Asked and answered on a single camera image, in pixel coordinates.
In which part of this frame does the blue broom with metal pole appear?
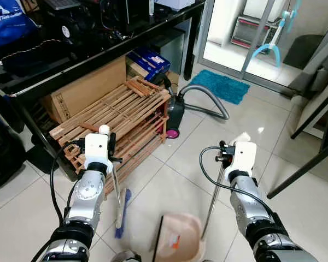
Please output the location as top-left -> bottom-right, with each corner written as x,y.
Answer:
99,124 -> 133,240

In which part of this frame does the beige long-handled dustpan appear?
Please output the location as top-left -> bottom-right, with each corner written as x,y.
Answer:
154,132 -> 252,262

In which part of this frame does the teal shaggy floor mat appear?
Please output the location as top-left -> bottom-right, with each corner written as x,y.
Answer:
190,69 -> 251,106

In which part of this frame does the wooden slatted shoe rack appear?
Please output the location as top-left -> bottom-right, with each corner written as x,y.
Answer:
49,76 -> 172,195

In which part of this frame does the brown cardboard box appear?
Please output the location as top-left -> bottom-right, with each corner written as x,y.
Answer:
41,55 -> 130,124

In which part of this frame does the black vacuum cleaner pink wheel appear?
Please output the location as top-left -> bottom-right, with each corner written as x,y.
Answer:
164,81 -> 187,140

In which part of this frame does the blue printed carton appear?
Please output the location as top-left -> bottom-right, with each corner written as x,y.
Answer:
126,47 -> 172,78

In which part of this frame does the black bag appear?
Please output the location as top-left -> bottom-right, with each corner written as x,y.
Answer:
0,109 -> 29,194

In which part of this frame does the grey robot foot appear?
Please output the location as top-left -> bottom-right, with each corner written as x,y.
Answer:
110,249 -> 143,262

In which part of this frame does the light blue white pole tool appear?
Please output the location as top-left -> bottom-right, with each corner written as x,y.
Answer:
251,8 -> 294,68

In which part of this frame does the white appliance with grille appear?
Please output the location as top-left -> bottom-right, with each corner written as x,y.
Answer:
231,15 -> 274,50

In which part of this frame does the blue fabric bag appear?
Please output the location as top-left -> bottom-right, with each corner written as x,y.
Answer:
0,0 -> 40,49

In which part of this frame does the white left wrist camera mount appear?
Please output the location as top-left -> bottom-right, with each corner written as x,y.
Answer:
84,133 -> 113,175

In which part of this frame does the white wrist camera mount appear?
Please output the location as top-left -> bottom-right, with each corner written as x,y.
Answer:
231,141 -> 257,182
84,133 -> 113,175

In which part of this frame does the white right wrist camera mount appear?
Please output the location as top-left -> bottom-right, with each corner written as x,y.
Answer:
231,141 -> 257,182

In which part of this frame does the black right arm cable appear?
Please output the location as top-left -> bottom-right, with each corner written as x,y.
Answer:
199,146 -> 275,217

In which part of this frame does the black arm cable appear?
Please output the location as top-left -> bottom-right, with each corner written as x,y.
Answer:
49,142 -> 87,225
199,146 -> 275,217

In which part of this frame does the grey vacuum hose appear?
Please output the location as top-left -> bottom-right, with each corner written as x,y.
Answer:
178,84 -> 231,121

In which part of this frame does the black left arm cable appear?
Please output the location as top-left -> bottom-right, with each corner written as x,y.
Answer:
49,142 -> 87,225

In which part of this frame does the black metal stand frame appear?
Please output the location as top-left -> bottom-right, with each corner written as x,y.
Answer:
266,55 -> 328,200

